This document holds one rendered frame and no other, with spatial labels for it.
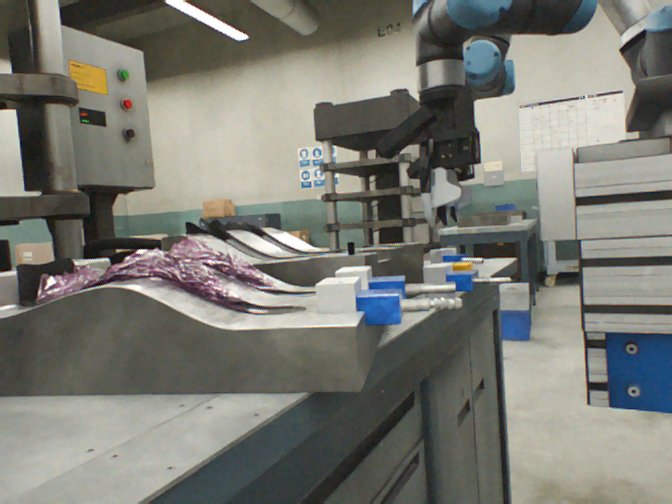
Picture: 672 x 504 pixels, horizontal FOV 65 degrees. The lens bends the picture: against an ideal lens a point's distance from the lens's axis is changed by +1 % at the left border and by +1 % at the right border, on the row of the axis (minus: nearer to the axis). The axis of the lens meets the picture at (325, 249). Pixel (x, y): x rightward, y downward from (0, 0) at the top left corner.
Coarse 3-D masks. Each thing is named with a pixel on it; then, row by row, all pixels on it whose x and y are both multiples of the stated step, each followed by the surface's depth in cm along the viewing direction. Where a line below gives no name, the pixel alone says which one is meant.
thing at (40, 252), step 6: (156, 234) 480; (162, 234) 480; (18, 246) 472; (24, 246) 469; (30, 246) 466; (36, 246) 464; (42, 246) 462; (48, 246) 460; (18, 252) 472; (24, 252) 469; (30, 252) 467; (36, 252) 465; (42, 252) 462; (48, 252) 460; (18, 258) 473; (24, 258) 469; (30, 258) 467; (36, 258) 465; (42, 258) 463; (48, 258) 460; (54, 258) 458; (18, 264) 474
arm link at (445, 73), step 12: (444, 60) 80; (456, 60) 81; (420, 72) 83; (432, 72) 81; (444, 72) 81; (456, 72) 81; (420, 84) 83; (432, 84) 81; (444, 84) 81; (456, 84) 81
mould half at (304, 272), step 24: (168, 240) 89; (216, 240) 88; (240, 240) 93; (264, 240) 98; (288, 240) 104; (264, 264) 80; (288, 264) 78; (312, 264) 76; (336, 264) 74; (360, 264) 72; (384, 264) 78; (408, 264) 88
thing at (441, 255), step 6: (432, 252) 125; (438, 252) 123; (444, 252) 123; (450, 252) 124; (432, 258) 125; (438, 258) 123; (444, 258) 122; (450, 258) 121; (456, 258) 119; (462, 258) 120; (468, 258) 119; (474, 264) 118; (480, 264) 116
